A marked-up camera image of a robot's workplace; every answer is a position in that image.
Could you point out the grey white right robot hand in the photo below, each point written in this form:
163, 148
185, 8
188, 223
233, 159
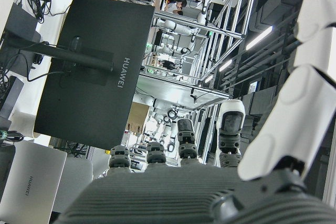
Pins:
162, 197

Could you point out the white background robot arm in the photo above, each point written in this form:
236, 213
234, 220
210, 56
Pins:
181, 28

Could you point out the cardboard box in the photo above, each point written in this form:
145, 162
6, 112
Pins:
137, 119

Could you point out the black Huawei monitor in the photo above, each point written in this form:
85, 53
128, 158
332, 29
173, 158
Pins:
86, 98

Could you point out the silver Huawei laptop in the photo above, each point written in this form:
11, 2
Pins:
29, 182

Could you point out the aluminium frame cage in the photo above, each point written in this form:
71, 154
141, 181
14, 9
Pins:
225, 32

